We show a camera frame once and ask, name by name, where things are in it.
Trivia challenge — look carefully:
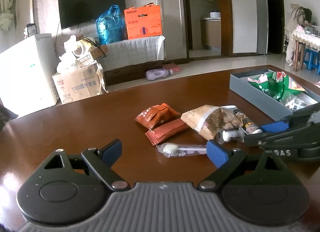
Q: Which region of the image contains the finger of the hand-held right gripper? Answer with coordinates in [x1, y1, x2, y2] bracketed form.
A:
[243, 120, 320, 149]
[261, 102, 320, 133]

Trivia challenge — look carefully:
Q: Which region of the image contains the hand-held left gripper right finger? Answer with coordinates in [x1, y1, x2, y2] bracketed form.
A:
[197, 140, 281, 192]

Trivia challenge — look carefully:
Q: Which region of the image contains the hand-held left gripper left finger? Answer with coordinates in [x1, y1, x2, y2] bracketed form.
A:
[42, 139, 131, 192]

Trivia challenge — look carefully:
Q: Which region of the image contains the white lollipop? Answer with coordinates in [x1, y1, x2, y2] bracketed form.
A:
[216, 128, 247, 144]

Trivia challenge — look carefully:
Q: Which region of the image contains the dark chocolate bar packet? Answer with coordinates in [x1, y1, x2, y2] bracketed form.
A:
[228, 106, 263, 136]

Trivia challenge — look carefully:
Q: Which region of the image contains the clear packet with blue print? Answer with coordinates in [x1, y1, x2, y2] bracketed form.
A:
[279, 93, 316, 112]

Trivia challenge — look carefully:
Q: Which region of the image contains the white toothbrush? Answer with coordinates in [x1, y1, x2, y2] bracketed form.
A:
[156, 142, 208, 158]

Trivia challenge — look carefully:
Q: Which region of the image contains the beige nut snack bag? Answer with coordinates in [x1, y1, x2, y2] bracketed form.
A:
[180, 104, 242, 141]

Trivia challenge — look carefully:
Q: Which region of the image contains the green snack bag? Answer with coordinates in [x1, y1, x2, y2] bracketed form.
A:
[247, 70, 307, 102]

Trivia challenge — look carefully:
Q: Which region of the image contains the grey box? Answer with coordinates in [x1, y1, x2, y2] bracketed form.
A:
[229, 68, 320, 122]

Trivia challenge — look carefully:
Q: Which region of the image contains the long red snack bar packet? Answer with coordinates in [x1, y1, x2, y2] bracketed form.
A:
[145, 118, 191, 146]

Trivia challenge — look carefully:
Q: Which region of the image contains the orange square snack packet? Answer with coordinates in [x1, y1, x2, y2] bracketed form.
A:
[135, 102, 182, 129]

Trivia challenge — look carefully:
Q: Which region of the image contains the large cardboard box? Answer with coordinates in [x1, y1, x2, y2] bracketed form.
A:
[52, 62, 108, 105]

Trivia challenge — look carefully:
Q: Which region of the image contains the blue stool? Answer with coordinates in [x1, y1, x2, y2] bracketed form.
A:
[303, 48, 320, 75]

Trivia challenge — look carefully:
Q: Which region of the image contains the purple bottle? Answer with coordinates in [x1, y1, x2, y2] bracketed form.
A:
[145, 68, 174, 81]

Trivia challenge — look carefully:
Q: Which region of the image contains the table with lace cloth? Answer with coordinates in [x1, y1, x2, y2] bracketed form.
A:
[292, 28, 320, 72]

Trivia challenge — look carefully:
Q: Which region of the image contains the pink packet on floor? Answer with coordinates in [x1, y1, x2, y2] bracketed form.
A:
[162, 61, 181, 72]

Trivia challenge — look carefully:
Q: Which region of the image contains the small cardboard box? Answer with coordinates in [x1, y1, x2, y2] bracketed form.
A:
[77, 41, 110, 68]

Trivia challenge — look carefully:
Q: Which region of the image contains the cabinet with white cloth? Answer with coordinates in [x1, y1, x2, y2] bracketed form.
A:
[103, 35, 166, 86]

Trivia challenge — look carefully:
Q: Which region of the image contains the grey refrigerator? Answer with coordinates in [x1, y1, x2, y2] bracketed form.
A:
[256, 0, 269, 55]

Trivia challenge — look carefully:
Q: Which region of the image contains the white plastic bag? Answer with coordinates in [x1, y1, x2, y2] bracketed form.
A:
[57, 35, 83, 73]

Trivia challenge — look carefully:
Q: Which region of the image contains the roll of tape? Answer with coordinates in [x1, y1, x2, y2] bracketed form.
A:
[72, 38, 97, 58]

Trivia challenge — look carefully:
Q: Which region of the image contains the kitchen counter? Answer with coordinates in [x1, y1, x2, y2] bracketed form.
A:
[200, 17, 222, 49]

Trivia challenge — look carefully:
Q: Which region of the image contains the white chest freezer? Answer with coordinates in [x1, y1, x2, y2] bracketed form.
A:
[0, 33, 59, 119]

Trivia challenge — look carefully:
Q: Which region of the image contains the blue plastic bag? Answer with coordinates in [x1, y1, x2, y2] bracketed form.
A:
[96, 4, 126, 45]

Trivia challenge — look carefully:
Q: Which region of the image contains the orange gift box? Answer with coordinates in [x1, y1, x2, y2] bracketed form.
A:
[124, 3, 163, 40]

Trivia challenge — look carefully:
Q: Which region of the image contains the black television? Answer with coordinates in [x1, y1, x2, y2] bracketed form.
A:
[58, 0, 126, 30]

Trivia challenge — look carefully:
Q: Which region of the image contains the beige curtain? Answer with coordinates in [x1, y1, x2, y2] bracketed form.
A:
[0, 0, 20, 32]

